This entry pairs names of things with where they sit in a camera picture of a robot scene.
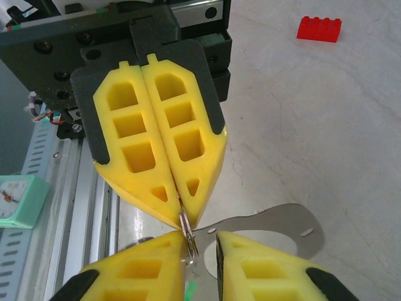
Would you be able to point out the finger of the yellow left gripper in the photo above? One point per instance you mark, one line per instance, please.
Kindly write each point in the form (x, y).
(206, 166)
(106, 103)

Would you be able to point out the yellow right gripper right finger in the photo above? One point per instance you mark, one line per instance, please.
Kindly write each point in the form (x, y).
(282, 276)

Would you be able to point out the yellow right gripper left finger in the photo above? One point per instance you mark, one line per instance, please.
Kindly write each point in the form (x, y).
(134, 272)

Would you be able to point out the mint green alarm clock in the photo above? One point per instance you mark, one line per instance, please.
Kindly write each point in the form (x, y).
(22, 203)

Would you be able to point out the small red toy brick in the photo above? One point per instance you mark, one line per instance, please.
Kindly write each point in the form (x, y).
(319, 29)

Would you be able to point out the aluminium mounting rail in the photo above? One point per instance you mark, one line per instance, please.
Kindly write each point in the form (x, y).
(81, 219)

